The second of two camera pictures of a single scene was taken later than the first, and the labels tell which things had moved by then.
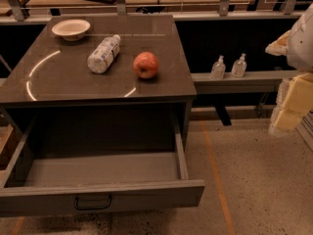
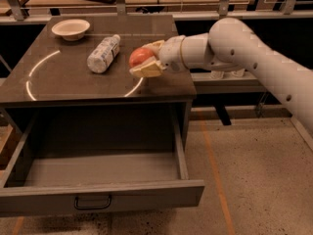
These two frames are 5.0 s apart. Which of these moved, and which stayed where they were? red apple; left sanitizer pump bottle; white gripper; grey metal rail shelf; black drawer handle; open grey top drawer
Moved: white gripper; red apple
Stayed: grey metal rail shelf; open grey top drawer; black drawer handle; left sanitizer pump bottle
